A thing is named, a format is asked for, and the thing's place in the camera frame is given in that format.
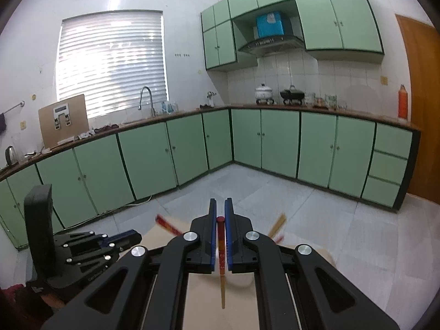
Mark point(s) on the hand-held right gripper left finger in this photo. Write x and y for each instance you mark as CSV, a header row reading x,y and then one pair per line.
x,y
213,261

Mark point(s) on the person's left forearm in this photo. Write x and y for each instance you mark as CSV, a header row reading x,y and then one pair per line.
x,y
20,306

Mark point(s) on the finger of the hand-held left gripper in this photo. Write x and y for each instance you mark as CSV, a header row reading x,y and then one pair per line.
x,y
99,256
120,239

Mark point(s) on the brown wooden door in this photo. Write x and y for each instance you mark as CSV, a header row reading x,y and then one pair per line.
x,y
422,110

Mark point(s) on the silver electric kettle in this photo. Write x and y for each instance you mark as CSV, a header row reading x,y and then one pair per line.
x,y
11,156

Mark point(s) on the small silver kitchen gadget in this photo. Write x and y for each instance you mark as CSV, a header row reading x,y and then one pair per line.
x,y
211,98

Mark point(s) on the gas stove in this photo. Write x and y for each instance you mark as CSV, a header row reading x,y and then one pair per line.
x,y
264,101

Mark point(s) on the dish cloths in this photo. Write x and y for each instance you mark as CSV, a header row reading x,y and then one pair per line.
x,y
99,131

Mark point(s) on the silver kitchen faucet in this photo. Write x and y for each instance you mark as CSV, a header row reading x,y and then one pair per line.
x,y
151,103

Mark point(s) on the black range hood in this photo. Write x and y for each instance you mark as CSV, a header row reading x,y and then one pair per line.
x,y
271,44

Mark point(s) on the green wall cabinets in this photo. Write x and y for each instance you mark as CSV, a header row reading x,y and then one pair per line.
x,y
343,24

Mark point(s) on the stack of patterned bowls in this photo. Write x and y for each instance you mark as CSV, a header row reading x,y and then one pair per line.
x,y
331,100

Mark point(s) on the clear plastic bottles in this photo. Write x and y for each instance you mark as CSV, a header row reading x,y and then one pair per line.
x,y
169,107

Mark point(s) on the orange thermos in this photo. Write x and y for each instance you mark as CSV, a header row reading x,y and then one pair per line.
x,y
403,103

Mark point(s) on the brown kitchen countertop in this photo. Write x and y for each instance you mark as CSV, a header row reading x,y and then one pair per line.
x,y
378,120

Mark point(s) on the metal towel rail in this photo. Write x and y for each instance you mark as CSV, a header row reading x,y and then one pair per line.
x,y
13,107

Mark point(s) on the white window blinds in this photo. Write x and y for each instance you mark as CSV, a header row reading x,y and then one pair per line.
x,y
110,65

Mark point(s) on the blue wrapped hood chimney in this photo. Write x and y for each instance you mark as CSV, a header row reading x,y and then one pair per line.
x,y
270,24

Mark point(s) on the dark hanging cloth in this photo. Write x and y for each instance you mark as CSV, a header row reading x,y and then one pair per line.
x,y
2,122

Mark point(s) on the green cabinet drawer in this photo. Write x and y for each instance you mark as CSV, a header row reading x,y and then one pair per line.
x,y
381,192
392,141
388,166

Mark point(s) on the green base cabinets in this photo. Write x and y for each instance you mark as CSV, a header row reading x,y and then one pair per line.
x,y
278,137

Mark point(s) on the black wok with lid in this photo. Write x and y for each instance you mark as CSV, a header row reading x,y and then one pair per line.
x,y
292,94

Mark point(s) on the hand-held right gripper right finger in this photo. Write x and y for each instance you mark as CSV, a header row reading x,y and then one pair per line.
x,y
228,247

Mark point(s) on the stack of white bowls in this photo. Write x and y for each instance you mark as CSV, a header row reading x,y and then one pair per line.
x,y
309,99

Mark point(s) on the white cooking pot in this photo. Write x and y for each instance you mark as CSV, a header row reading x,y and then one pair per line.
x,y
264,92

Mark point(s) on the red and wooden chopstick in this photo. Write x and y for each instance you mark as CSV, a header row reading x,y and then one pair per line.
x,y
168,225
278,225
222,257

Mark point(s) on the cardboard box on counter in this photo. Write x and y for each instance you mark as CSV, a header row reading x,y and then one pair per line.
x,y
74,127

